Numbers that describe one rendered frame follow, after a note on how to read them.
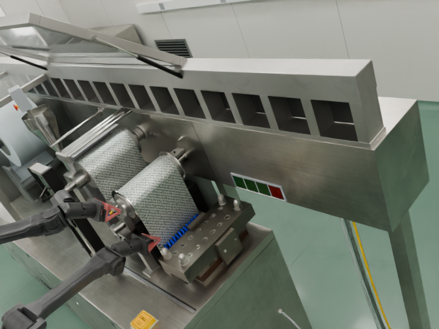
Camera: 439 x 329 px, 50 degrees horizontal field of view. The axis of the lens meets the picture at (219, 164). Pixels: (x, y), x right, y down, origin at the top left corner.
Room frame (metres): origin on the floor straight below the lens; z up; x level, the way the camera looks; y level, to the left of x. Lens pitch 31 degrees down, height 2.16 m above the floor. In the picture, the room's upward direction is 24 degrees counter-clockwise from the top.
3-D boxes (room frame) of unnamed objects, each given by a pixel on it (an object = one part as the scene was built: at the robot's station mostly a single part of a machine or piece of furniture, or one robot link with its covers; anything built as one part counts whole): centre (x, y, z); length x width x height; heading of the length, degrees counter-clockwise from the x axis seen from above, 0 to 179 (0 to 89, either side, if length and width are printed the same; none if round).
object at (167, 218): (1.55, 0.26, 1.10); 0.23 x 0.01 x 0.18; 124
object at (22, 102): (2.01, 0.67, 1.66); 0.07 x 0.07 x 0.10; 18
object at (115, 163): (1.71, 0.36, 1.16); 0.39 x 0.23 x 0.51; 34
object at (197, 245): (1.47, 0.16, 1.00); 0.40 x 0.16 x 0.06; 124
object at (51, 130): (2.19, 0.70, 1.19); 0.14 x 0.14 x 0.57
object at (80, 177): (1.73, 0.55, 1.34); 0.06 x 0.06 x 0.06; 34
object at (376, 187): (2.32, 0.38, 1.29); 3.10 x 0.28 x 0.30; 34
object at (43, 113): (2.19, 0.70, 1.50); 0.14 x 0.14 x 0.06
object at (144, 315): (1.27, 0.50, 0.91); 0.07 x 0.07 x 0.02; 34
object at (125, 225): (1.54, 0.44, 1.05); 0.06 x 0.05 x 0.31; 124
